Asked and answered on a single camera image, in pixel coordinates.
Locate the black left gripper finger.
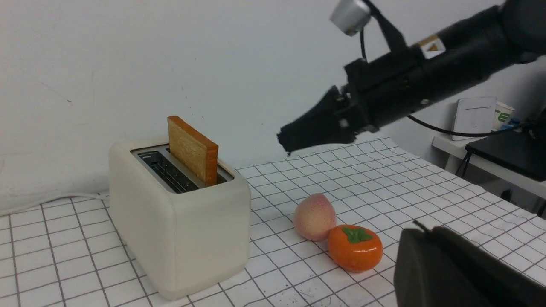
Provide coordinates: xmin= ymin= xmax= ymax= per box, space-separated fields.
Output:
xmin=393 ymin=221 xmax=546 ymax=307

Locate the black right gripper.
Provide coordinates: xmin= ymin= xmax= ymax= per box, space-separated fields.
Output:
xmin=277 ymin=47 xmax=427 ymax=155

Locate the toast slice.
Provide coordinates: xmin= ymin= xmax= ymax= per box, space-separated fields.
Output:
xmin=166 ymin=116 xmax=219 ymax=186

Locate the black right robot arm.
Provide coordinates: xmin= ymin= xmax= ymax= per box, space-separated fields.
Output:
xmin=277 ymin=0 xmax=546 ymax=154

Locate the orange persimmon with green leaf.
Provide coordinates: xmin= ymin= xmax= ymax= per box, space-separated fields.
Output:
xmin=327 ymin=225 xmax=383 ymax=273

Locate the pale pink peach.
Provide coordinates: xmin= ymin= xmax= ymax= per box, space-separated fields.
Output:
xmin=293 ymin=194 xmax=336 ymax=242

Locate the white side table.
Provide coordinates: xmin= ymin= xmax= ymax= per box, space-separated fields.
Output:
xmin=432 ymin=134 xmax=546 ymax=199

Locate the black laptop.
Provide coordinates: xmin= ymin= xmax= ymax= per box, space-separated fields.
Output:
xmin=465 ymin=131 xmax=546 ymax=182

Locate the white router box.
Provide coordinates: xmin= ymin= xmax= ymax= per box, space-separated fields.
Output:
xmin=452 ymin=96 xmax=497 ymax=134

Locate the white paper cup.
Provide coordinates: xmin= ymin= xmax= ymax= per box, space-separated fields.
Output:
xmin=492 ymin=101 xmax=515 ymax=131

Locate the cream white two-slot toaster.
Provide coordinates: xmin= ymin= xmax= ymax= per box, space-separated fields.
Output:
xmin=109 ymin=136 xmax=251 ymax=301

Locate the white grid tablecloth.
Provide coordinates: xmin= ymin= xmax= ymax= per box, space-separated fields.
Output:
xmin=0 ymin=138 xmax=546 ymax=307

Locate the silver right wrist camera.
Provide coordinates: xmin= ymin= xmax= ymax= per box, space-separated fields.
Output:
xmin=330 ymin=0 xmax=371 ymax=37

